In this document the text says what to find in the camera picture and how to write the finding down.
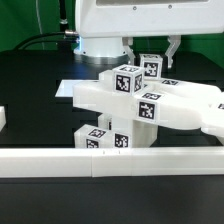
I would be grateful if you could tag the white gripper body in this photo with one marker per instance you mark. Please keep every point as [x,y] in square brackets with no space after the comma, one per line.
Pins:
[136,18]

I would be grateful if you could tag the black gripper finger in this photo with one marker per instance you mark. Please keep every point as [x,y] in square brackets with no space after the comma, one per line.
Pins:
[174,43]
[127,43]

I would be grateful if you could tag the white chair back frame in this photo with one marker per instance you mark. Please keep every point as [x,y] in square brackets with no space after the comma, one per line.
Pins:
[169,103]

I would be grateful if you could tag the white chair seat part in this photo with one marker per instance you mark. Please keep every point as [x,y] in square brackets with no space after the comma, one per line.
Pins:
[129,133]

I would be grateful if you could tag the white side block left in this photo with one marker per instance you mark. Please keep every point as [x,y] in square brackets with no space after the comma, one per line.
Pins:
[2,117]

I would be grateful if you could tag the white front fence bar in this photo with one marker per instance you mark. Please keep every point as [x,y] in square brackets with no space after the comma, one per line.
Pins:
[70,162]

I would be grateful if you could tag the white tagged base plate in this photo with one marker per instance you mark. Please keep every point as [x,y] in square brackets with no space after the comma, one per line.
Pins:
[78,88]

